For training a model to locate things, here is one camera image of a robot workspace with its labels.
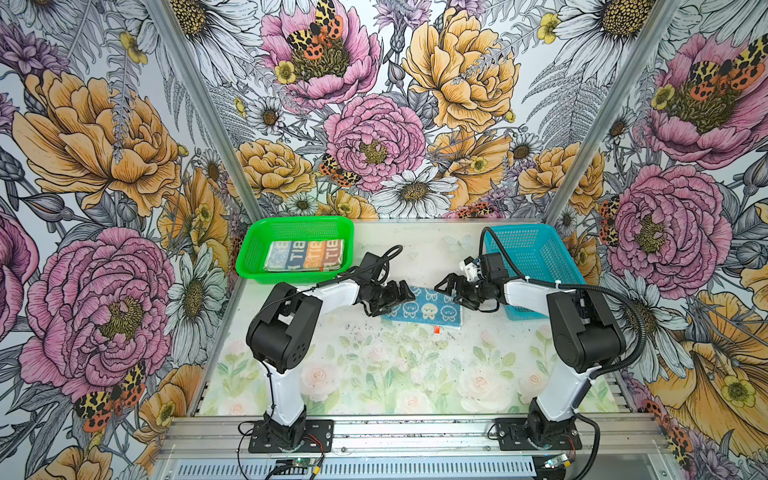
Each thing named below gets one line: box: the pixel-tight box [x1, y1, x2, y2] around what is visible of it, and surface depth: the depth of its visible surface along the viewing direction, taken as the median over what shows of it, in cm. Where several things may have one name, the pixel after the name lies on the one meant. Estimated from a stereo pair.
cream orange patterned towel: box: [264, 239, 344, 271], surface depth 108 cm
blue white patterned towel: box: [381, 286, 462, 330], surface depth 98 cm
